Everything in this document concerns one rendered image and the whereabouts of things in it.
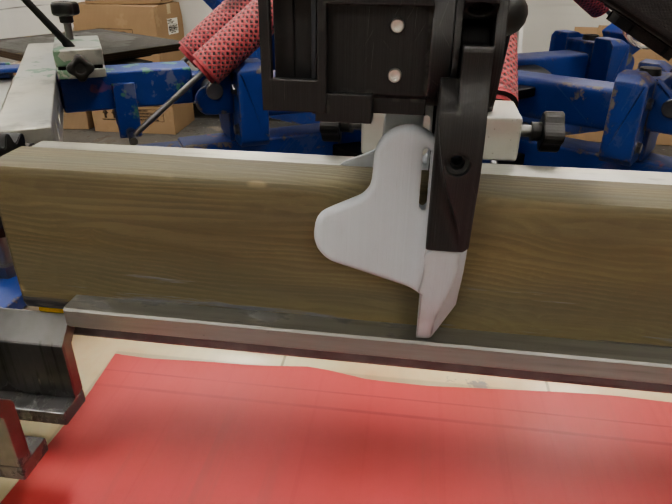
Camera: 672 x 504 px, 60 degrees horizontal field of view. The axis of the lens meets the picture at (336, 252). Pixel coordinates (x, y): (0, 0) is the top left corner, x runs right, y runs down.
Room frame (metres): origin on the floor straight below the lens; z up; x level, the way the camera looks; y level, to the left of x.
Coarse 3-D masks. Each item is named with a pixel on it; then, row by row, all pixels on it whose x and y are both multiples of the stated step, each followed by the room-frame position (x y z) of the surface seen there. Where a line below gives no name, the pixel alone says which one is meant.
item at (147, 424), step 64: (128, 384) 0.28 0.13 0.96; (192, 384) 0.28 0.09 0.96; (256, 384) 0.28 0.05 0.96; (320, 384) 0.28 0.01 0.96; (384, 384) 0.28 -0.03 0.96; (64, 448) 0.23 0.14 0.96; (128, 448) 0.23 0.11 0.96; (192, 448) 0.23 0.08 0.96; (256, 448) 0.23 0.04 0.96; (320, 448) 0.23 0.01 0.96; (384, 448) 0.23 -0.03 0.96
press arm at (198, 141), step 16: (272, 128) 0.94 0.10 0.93; (288, 128) 0.94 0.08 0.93; (304, 128) 0.94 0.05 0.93; (144, 144) 0.86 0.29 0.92; (160, 144) 0.86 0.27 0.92; (176, 144) 0.86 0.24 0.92; (192, 144) 0.85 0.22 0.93; (208, 144) 0.85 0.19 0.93; (224, 144) 0.86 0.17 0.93; (272, 144) 0.89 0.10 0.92; (288, 144) 0.90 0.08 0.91; (304, 144) 0.91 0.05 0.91; (320, 144) 0.92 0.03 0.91
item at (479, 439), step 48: (432, 432) 0.24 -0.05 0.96; (480, 432) 0.24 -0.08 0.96; (528, 432) 0.24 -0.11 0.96; (576, 432) 0.24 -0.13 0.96; (624, 432) 0.24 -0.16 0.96; (432, 480) 0.21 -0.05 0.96; (480, 480) 0.21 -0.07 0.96; (528, 480) 0.21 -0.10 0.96; (576, 480) 0.21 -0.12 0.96; (624, 480) 0.21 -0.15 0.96
